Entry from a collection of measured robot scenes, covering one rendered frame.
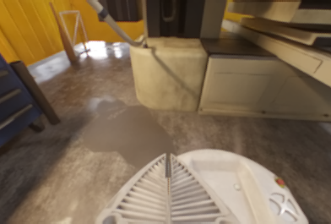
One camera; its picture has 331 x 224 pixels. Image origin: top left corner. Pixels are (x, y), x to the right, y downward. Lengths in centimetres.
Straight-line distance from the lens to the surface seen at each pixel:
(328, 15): 128
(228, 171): 76
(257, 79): 146
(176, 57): 122
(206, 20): 181
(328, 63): 116
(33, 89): 150
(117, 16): 190
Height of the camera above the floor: 92
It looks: 39 degrees down
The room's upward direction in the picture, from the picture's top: 1 degrees clockwise
